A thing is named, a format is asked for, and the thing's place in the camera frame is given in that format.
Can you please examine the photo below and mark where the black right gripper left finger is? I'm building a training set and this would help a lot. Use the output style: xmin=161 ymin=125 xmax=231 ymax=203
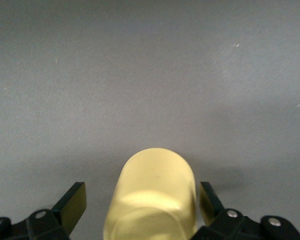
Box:
xmin=0 ymin=181 xmax=88 ymax=240

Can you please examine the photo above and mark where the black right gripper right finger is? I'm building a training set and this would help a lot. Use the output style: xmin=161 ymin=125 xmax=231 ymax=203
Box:
xmin=191 ymin=181 xmax=300 ymax=240

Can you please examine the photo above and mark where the yellow plastic cup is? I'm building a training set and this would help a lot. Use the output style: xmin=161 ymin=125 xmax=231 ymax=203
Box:
xmin=102 ymin=147 xmax=198 ymax=240

